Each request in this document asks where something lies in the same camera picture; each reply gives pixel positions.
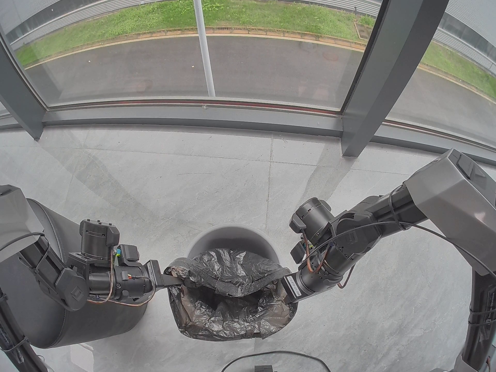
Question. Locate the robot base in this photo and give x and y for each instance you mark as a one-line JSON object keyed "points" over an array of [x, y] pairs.
{"points": [[265, 369]]}

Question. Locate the dark grey round chair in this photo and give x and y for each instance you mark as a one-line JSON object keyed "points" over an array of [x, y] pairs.
{"points": [[100, 324]]}

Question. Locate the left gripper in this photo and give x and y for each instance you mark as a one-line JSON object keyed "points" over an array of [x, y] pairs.
{"points": [[131, 285]]}

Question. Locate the window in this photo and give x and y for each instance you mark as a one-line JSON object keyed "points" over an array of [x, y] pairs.
{"points": [[403, 52]]}

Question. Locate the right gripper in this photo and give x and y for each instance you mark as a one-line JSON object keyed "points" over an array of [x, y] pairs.
{"points": [[321, 279]]}

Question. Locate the black plastic bag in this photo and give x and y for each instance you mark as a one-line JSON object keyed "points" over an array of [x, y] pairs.
{"points": [[232, 277]]}

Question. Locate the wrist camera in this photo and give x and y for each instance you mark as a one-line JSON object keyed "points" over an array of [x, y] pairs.
{"points": [[130, 254], [298, 252]]}

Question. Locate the white trash bin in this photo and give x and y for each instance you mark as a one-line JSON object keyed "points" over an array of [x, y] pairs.
{"points": [[232, 238]]}

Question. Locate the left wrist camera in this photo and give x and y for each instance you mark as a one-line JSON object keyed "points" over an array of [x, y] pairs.
{"points": [[130, 254]]}

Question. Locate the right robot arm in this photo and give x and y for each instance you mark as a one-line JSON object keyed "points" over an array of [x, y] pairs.
{"points": [[445, 196]]}

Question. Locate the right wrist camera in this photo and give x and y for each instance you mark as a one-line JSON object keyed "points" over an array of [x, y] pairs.
{"points": [[298, 252]]}

